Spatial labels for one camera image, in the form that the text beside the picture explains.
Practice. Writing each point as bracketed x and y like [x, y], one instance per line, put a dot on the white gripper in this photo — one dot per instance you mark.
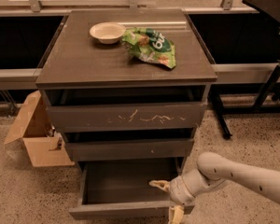
[177, 190]

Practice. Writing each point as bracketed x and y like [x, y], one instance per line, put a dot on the grey bottom drawer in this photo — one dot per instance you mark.
[121, 188]

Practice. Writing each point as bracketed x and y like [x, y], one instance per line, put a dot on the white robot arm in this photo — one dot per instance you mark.
[213, 172]

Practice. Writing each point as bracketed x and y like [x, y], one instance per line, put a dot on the grey middle drawer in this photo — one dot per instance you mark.
[128, 145]

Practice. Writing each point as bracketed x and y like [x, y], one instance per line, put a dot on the dark grey drawer cabinet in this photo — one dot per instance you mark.
[78, 61]

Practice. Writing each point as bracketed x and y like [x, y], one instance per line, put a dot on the scratched grey top drawer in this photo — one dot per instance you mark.
[119, 109]

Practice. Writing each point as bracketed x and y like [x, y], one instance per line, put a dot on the open cardboard box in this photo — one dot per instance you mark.
[45, 147]

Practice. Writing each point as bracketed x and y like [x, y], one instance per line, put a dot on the black table with legs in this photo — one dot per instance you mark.
[267, 92]

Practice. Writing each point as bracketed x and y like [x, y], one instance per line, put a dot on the green chip bag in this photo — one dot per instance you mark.
[149, 46]

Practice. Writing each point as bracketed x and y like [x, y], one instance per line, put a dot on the white bowl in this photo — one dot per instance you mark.
[107, 32]

